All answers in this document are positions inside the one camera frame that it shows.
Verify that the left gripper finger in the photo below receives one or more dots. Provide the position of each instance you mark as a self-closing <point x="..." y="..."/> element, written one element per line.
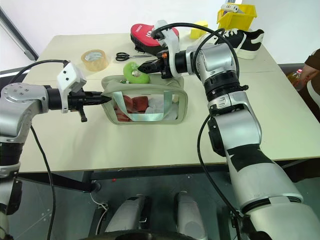
<point x="96" y="95"/>
<point x="96" y="101"/>

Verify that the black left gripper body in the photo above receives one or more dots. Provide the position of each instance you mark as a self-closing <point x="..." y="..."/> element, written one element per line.
<point x="75" y="101"/>

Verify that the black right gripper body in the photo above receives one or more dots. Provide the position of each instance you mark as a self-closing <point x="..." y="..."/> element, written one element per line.
<point x="161" y="66"/>

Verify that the green tape roll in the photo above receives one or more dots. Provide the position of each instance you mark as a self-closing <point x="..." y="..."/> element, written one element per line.
<point x="130" y="72"/>

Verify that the clear beige-trimmed pouch bag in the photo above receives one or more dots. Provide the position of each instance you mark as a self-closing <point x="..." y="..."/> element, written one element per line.
<point x="183" y="100"/>

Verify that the dark rounded robot base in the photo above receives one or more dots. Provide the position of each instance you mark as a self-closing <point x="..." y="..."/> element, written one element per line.
<point x="140" y="236"/>

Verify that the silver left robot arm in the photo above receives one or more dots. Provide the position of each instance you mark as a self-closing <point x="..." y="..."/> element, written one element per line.
<point x="22" y="110"/>

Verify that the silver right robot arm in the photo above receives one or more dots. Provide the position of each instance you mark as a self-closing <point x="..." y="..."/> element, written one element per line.
<point x="235" y="130"/>

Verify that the red cloth in pouch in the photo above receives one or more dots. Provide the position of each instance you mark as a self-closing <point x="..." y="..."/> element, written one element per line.
<point x="136" y="103"/>

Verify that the white cloth in pouch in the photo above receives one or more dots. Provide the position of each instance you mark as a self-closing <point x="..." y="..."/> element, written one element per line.
<point x="156" y="106"/>

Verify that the red black boxing pad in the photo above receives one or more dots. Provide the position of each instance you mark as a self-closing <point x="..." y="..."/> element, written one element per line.
<point x="142" y="37"/>

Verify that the brown packing tape roll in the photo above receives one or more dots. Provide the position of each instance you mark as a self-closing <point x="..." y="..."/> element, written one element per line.
<point x="96" y="63"/>

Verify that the yellow block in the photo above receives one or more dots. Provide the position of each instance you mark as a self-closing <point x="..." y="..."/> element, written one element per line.
<point x="197" y="31"/>

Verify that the yellow plastic bin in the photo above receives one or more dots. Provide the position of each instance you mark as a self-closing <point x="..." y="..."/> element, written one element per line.
<point x="235" y="21"/>

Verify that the grey metal bar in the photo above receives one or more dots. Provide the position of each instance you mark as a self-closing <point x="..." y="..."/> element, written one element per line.
<point x="17" y="35"/>

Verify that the black white sneaker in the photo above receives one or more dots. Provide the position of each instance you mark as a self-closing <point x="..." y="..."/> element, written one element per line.
<point x="246" y="41"/>

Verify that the white box in bin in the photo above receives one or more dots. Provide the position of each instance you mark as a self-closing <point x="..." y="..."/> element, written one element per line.
<point x="230" y="8"/>

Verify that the silver robot leg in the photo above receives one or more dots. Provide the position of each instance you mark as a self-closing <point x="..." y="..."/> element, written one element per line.
<point x="128" y="215"/>
<point x="188" y="215"/>

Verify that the yellow liquid bottle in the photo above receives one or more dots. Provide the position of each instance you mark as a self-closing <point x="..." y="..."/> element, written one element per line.
<point x="295" y="77"/>

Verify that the person in brown clothes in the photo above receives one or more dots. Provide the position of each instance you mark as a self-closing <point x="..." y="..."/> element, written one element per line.
<point x="313" y="75"/>

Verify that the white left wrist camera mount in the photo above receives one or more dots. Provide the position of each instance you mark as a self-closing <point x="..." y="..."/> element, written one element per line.
<point x="70" y="77"/>

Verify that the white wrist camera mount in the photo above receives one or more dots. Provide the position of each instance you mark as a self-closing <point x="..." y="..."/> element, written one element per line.
<point x="172" y="40"/>
<point x="70" y="77"/>

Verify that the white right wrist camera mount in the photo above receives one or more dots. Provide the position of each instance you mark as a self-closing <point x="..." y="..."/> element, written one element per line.
<point x="172" y="40"/>

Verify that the black table frame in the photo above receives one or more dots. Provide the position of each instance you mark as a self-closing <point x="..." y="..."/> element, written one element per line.
<point x="100" y="175"/>

